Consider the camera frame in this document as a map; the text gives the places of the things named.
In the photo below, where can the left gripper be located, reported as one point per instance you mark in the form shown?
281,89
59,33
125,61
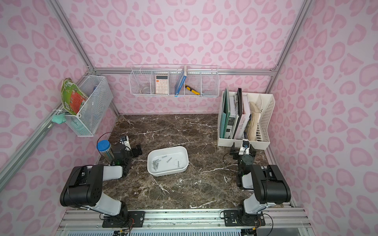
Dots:
133,151

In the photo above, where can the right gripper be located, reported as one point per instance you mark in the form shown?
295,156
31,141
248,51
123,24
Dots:
243,153

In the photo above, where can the white plastic storage box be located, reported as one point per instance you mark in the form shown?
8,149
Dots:
178,152

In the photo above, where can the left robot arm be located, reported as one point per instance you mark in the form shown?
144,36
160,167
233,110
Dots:
83,189

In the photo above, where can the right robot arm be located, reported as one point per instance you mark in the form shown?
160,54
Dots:
267,183

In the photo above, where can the beige woven fan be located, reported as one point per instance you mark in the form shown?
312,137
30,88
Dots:
253,122

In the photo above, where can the blue lid clear jar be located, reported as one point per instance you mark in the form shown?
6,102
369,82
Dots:
104,148

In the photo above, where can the white desk file organizer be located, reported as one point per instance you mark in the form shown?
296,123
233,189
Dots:
266,104

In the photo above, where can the pink white book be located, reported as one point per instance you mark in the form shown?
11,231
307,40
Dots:
246,112

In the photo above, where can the green folder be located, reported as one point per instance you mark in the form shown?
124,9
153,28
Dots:
225,113

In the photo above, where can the black binder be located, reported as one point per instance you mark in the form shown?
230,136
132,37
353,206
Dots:
238,108

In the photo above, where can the white mesh side basket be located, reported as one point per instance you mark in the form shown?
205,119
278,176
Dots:
86,122

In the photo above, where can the clear tape roll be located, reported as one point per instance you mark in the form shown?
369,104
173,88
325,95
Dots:
145,89

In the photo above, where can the white pink calculator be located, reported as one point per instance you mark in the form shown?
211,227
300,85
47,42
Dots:
162,84

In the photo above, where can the yellow utility knife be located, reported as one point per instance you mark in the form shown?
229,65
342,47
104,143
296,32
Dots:
192,90

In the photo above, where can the blue book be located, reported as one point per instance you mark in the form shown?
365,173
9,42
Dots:
181,80

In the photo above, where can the teal rubber toy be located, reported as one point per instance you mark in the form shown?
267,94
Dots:
59,119

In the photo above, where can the green red circuit board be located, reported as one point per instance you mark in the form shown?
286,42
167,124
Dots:
73,99

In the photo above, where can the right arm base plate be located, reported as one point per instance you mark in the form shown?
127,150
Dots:
233,218

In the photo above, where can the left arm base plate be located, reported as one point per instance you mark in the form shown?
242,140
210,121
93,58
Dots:
132,219

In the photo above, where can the white wire wall basket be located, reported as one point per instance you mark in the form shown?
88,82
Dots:
204,79

